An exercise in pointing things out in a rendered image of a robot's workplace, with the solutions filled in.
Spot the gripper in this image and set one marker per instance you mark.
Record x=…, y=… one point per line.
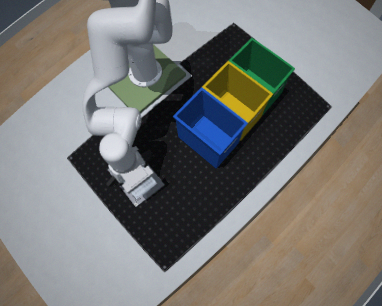
x=116, y=179

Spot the blue bin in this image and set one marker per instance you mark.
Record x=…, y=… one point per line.
x=213, y=126

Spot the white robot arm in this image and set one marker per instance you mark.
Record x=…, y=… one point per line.
x=110, y=30

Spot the yellow open bin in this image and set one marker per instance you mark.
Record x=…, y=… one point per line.
x=239, y=92

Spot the green bin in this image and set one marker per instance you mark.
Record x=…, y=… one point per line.
x=264, y=66

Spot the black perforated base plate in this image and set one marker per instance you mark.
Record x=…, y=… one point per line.
x=197, y=196

